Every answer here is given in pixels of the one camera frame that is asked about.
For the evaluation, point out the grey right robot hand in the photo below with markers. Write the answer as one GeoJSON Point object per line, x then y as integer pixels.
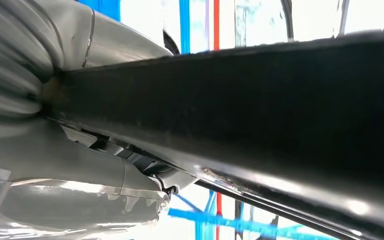
{"type": "Point", "coordinates": [62, 198]}

